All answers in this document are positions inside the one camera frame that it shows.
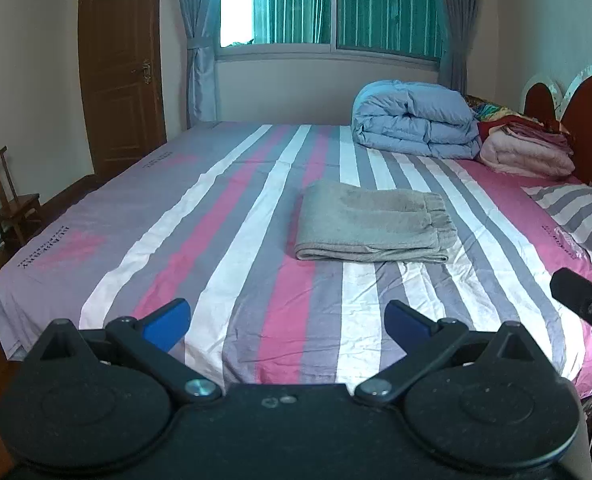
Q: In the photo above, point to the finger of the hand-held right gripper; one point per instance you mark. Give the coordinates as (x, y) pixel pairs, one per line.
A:
(581, 297)

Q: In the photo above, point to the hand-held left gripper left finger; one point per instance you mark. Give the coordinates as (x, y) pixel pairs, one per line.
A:
(168, 322)

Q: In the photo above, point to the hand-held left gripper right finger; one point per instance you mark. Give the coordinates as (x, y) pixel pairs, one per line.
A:
(406, 322)

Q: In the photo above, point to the grey pants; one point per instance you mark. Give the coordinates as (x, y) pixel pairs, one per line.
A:
(371, 225)

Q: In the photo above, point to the striped pillow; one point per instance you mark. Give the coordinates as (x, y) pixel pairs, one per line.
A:
(576, 215)

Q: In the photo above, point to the striped bed sheet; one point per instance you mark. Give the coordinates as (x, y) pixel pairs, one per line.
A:
(226, 240)

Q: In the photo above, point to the small wooden chair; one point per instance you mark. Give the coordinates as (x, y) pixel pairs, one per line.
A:
(13, 205)

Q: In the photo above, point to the folded pink blanket stack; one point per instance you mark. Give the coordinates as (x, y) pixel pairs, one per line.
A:
(496, 112)

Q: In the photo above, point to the folded blue duvet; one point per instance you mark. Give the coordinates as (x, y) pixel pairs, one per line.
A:
(411, 117)

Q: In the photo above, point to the brown wooden door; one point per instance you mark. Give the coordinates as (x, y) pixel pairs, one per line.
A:
(121, 70)

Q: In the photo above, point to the grey-blue curtain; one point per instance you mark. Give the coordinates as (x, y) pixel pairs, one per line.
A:
(458, 25)
(198, 45)

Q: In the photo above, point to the window with green shutters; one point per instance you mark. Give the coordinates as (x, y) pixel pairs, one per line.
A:
(326, 2)

